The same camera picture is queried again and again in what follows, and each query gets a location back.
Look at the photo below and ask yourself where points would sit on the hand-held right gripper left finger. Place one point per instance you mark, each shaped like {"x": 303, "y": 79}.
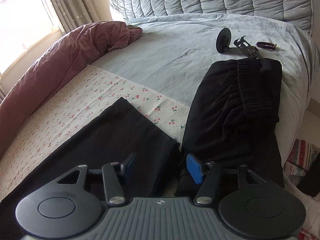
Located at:
{"x": 129, "y": 167}

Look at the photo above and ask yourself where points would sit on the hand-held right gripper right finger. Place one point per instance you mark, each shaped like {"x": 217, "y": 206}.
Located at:
{"x": 196, "y": 168}

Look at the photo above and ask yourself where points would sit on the black pants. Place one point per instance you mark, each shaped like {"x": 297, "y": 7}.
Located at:
{"x": 112, "y": 135}

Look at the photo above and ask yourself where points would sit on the folded black pants elastic waistband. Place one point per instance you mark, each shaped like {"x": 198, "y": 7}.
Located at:
{"x": 225, "y": 120}

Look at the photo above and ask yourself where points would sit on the cherry print bed sheet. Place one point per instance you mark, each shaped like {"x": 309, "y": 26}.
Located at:
{"x": 87, "y": 100}

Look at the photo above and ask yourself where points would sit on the colourful striped box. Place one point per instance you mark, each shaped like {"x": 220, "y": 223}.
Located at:
{"x": 305, "y": 152}

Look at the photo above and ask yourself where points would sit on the dark object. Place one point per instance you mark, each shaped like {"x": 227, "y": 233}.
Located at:
{"x": 310, "y": 186}

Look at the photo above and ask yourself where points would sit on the pink duvet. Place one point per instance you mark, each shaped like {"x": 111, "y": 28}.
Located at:
{"x": 62, "y": 60}

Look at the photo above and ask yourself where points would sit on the dark red hair band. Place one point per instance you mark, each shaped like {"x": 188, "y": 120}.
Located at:
{"x": 261, "y": 45}

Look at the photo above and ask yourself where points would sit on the grey quilted headboard cover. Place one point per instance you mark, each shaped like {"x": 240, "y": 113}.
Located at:
{"x": 225, "y": 0}

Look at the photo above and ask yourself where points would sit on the beige patterned curtain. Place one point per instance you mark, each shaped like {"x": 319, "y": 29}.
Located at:
{"x": 75, "y": 2}

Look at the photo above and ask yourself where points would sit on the window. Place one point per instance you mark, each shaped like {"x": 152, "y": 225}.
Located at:
{"x": 22, "y": 30}

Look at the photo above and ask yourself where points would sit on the black disc metal bracket stand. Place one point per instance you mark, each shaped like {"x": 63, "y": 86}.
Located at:
{"x": 222, "y": 40}

